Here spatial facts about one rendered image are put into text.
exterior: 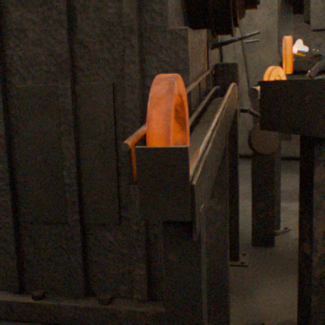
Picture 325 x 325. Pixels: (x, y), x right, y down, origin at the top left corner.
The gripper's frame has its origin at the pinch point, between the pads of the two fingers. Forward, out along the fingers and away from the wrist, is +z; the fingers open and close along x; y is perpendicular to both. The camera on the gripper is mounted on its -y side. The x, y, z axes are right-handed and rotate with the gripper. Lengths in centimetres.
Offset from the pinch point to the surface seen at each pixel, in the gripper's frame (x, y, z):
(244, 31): -239, 28, 35
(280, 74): -17.0, -9.8, -0.2
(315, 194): 85, -42, -15
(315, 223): 85, -49, -17
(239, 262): 30, -86, -4
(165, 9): 82, -4, 37
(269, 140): 11.7, -38.0, -2.7
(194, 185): 151, -33, 12
